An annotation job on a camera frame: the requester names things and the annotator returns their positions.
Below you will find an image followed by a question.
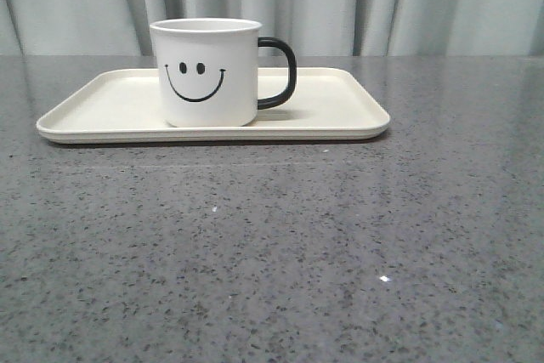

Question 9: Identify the white smiley mug black handle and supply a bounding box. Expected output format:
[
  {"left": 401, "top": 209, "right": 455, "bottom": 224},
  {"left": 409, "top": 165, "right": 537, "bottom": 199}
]
[{"left": 150, "top": 18, "right": 298, "bottom": 127}]

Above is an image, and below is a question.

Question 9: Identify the cream rectangular plastic tray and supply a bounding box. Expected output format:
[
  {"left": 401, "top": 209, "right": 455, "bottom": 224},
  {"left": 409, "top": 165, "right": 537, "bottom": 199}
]
[{"left": 37, "top": 67, "right": 391, "bottom": 144}]

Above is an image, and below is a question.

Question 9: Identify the grey-green pleated curtain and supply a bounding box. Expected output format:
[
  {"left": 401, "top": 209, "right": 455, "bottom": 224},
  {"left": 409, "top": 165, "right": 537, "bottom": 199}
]
[{"left": 1, "top": 0, "right": 543, "bottom": 56}]

